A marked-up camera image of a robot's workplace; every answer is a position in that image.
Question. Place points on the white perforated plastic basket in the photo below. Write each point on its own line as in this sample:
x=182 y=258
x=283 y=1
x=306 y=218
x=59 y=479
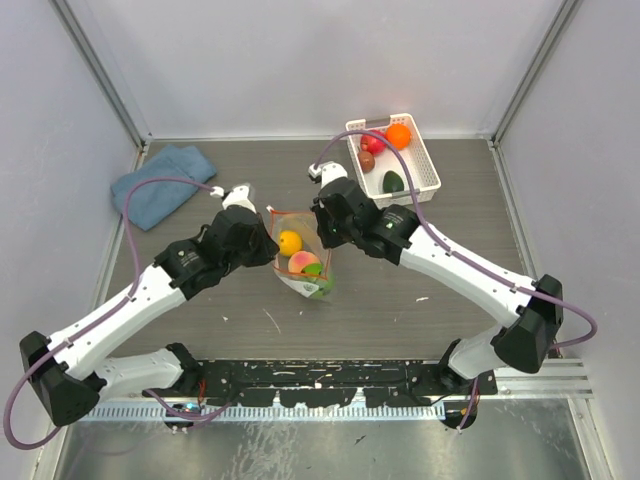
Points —
x=419 y=175

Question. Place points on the left aluminium corner post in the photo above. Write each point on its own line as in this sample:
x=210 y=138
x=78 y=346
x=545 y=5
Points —
x=81 y=40

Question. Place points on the blue folded cloth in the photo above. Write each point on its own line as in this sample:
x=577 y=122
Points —
x=152 y=203

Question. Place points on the pink toy peach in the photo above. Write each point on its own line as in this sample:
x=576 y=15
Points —
x=305 y=262

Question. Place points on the green toy fruit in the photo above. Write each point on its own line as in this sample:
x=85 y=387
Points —
x=320 y=279

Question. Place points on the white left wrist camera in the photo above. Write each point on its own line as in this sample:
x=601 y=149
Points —
x=241 y=195

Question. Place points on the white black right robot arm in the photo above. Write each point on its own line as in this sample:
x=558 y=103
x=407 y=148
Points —
x=526 y=311

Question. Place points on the yellow toy lemon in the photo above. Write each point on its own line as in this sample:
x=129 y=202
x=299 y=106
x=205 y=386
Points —
x=290 y=242

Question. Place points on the brown toy kiwi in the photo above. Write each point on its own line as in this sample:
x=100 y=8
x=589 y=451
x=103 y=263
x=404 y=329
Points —
x=366 y=161

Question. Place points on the blue slotted cable duct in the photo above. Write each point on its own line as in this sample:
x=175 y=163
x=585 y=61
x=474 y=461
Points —
x=148 y=411

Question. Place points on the orange toy fruit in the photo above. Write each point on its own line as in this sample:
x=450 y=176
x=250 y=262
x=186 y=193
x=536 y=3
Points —
x=399 y=135

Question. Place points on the dark green toy avocado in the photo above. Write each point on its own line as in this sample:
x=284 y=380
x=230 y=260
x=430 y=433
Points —
x=392 y=183

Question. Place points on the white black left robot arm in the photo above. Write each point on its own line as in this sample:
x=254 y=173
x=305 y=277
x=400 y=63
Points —
x=72 y=370

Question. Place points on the right aluminium corner post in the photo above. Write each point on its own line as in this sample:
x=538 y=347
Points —
x=543 y=53

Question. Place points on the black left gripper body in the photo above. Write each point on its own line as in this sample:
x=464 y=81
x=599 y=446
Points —
x=256 y=253

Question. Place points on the clear zip bag orange zipper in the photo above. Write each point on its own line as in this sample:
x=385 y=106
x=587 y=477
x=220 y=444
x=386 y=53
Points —
x=304 y=223

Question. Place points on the aluminium corner post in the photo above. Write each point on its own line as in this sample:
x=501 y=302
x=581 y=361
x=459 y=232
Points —
x=543 y=53
x=81 y=40

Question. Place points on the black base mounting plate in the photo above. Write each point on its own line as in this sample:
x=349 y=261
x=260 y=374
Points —
x=263 y=383

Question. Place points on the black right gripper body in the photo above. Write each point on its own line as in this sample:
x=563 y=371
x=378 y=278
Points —
x=332 y=234

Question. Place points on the red toy apple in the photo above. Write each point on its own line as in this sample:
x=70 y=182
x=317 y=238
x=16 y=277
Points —
x=373 y=144

